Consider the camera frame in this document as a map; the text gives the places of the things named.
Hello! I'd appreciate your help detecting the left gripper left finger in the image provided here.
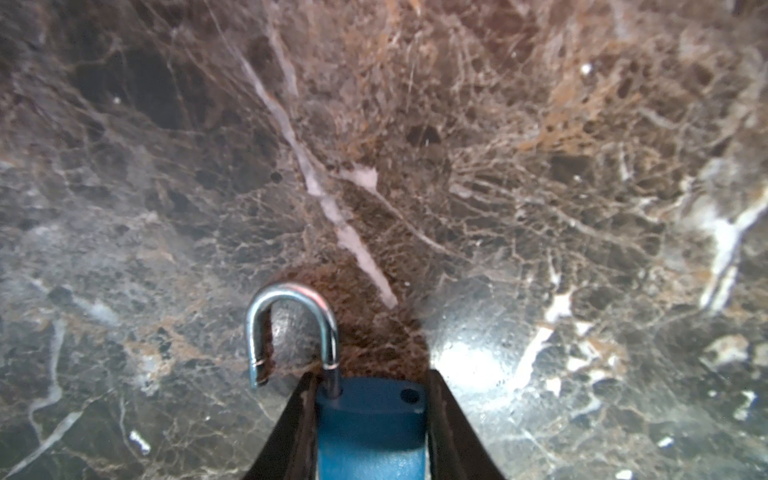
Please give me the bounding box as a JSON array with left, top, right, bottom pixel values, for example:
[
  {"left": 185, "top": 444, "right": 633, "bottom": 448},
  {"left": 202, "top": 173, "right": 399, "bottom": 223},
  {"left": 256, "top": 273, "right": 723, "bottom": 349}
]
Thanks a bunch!
[{"left": 243, "top": 372, "right": 319, "bottom": 480}]

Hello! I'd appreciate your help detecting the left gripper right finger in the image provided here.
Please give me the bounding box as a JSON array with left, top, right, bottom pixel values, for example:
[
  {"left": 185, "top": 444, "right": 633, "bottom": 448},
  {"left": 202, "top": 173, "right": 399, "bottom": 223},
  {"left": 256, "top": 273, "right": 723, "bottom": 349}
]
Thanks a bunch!
[{"left": 426, "top": 369, "right": 505, "bottom": 480}]

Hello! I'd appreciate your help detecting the blue padlock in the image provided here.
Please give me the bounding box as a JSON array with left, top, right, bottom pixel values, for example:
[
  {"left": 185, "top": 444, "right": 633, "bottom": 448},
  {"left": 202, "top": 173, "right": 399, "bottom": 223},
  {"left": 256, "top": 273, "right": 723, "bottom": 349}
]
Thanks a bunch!
[{"left": 245, "top": 282, "right": 427, "bottom": 479}]

